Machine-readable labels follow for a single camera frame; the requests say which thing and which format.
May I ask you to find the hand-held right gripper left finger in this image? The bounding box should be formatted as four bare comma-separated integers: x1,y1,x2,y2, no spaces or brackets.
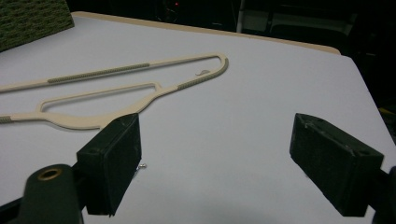
76,112,143,217

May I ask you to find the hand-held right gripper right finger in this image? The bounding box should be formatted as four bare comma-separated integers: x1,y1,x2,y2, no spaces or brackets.
289,112,385,217

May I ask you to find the beige plastic clothes hanger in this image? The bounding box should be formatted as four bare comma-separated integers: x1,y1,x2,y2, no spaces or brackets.
0,52,230,131

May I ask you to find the green knitted garment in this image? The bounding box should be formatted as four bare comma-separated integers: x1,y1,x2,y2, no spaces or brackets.
0,0,76,53

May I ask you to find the dark folding chair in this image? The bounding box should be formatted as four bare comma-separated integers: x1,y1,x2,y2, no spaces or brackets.
236,0,359,48

